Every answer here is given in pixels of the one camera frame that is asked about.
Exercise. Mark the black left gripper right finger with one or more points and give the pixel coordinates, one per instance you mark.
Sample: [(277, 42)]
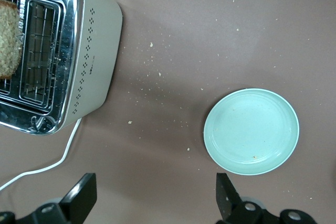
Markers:
[(228, 208)]

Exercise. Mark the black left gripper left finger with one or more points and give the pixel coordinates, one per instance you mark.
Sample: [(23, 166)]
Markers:
[(81, 200)]

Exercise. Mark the toasted brown bread slice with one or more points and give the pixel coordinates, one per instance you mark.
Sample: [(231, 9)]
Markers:
[(9, 40)]

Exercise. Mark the pale green round plate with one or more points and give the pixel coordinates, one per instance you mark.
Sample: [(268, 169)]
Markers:
[(250, 132)]

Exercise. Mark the beige chrome toaster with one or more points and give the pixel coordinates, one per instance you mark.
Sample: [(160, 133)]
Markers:
[(99, 51)]

